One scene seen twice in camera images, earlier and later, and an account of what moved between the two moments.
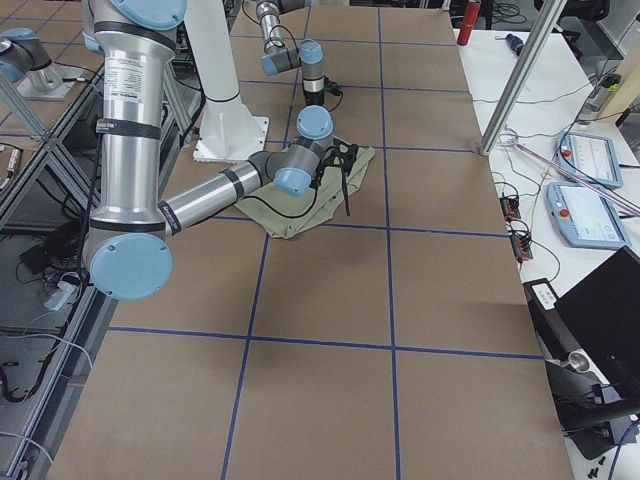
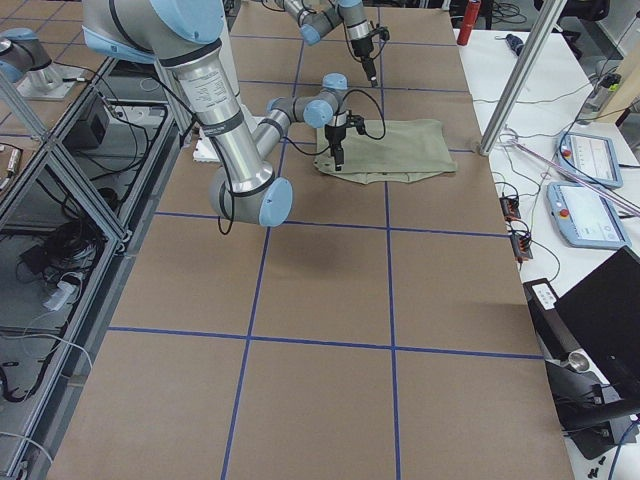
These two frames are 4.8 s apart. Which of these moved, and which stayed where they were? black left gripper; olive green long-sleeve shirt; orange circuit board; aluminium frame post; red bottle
Moved: black left gripper; olive green long-sleeve shirt
Stayed: aluminium frame post; orange circuit board; red bottle
